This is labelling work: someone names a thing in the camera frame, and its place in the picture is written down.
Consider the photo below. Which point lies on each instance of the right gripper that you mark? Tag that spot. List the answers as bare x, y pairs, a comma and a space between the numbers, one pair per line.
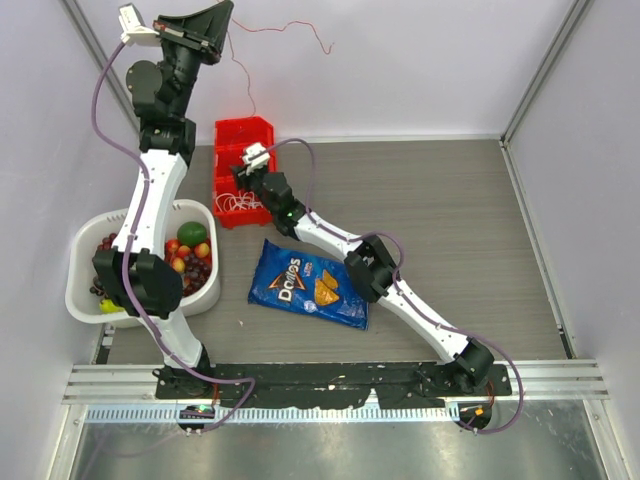
242, 180

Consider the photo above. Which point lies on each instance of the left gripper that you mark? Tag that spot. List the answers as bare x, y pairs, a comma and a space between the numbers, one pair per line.
201, 34

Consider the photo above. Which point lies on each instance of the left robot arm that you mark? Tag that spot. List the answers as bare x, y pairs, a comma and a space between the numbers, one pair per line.
160, 94

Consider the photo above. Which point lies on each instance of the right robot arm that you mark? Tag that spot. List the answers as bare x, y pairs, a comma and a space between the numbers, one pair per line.
374, 274

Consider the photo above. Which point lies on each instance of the red plastic bin rack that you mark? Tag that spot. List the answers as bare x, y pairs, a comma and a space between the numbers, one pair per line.
234, 204

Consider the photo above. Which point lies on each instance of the green avocado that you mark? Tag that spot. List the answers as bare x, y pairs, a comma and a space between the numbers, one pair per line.
192, 233

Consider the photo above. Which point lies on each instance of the red-yellow peaches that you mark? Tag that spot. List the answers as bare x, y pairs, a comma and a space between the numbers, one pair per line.
184, 258

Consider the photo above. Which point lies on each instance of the dark grape bunch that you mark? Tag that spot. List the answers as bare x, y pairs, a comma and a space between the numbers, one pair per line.
197, 275

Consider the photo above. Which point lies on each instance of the blue Doritos chip bag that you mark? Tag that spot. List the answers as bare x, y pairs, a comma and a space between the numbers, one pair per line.
306, 284

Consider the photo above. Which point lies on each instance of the purple grape bunch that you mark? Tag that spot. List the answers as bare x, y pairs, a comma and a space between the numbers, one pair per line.
107, 242

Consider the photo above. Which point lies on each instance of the white fruit basket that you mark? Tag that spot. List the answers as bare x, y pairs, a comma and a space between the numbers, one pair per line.
85, 306

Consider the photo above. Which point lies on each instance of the yellow-green pear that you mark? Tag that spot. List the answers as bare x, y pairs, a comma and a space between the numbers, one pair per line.
107, 306

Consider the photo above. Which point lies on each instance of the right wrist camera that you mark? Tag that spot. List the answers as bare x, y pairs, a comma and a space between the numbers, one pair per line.
256, 156

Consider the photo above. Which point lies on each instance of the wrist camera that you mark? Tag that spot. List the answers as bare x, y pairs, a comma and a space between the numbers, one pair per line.
256, 156
134, 30

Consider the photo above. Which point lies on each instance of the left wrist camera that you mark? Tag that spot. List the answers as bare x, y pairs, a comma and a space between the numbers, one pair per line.
134, 30

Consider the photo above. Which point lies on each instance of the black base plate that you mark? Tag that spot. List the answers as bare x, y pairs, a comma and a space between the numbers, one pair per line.
327, 385

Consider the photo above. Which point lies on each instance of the slotted cable duct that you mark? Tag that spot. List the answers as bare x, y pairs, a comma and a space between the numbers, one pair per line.
188, 414

